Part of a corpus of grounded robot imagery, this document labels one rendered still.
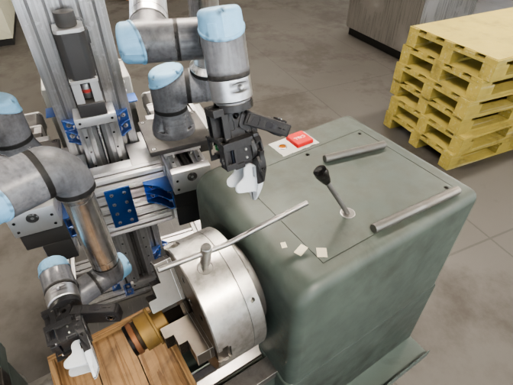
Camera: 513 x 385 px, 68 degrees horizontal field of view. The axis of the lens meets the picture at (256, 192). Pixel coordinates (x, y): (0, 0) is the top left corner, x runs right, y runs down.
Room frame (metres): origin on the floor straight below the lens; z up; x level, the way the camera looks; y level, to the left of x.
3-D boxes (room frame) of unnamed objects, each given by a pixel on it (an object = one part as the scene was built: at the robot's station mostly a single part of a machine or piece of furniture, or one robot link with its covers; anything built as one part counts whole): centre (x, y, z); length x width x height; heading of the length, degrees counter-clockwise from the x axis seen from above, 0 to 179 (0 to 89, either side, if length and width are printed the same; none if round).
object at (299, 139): (0.98, -0.13, 1.26); 0.06 x 0.06 x 0.02; 33
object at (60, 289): (0.54, 0.47, 1.08); 0.08 x 0.05 x 0.08; 123
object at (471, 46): (3.13, -1.95, 0.45); 1.28 x 0.88 x 0.91; 115
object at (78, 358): (0.39, 0.38, 1.09); 0.09 x 0.06 x 0.03; 33
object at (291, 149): (0.97, -0.11, 1.23); 0.13 x 0.08 x 0.06; 123
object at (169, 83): (1.20, 0.29, 1.33); 0.13 x 0.12 x 0.14; 101
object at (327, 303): (0.79, -0.20, 1.06); 0.59 x 0.48 x 0.39; 123
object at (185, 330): (0.43, 0.14, 1.08); 0.12 x 0.11 x 0.05; 33
